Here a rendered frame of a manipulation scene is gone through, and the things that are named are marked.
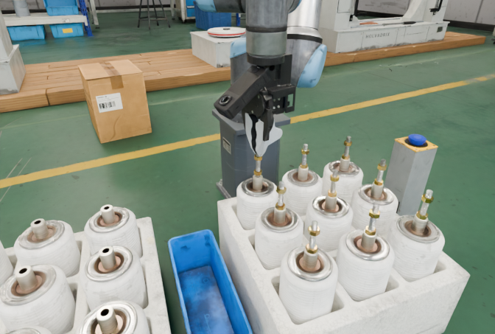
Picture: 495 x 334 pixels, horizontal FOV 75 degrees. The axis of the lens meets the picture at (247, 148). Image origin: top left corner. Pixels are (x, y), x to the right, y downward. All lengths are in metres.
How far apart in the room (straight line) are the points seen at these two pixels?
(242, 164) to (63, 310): 0.58
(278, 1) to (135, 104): 1.12
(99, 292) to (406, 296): 0.52
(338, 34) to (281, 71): 2.43
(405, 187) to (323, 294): 0.43
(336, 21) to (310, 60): 2.25
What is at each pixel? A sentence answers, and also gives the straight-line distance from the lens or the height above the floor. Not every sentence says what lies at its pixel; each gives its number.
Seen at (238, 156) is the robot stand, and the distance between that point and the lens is 0.98.
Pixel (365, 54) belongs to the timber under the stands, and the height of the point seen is 0.06.
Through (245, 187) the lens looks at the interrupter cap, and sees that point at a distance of 0.74.
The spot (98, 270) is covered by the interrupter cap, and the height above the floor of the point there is 0.25.
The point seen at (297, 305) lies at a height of 0.20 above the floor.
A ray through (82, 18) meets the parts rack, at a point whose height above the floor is 0.22.
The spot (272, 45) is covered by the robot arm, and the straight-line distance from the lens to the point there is 0.59.
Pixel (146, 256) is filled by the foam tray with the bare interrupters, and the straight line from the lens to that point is 0.71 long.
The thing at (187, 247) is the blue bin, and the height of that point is 0.08.
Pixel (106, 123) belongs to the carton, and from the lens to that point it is 1.60.
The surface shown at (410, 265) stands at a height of 0.20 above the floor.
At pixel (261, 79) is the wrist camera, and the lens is 0.61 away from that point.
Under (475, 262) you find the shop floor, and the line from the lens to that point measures 1.11.
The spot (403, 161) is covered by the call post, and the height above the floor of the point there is 0.27.
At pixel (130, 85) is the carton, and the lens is 1.57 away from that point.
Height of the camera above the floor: 0.68
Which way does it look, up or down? 28 degrees down
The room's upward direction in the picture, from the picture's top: straight up
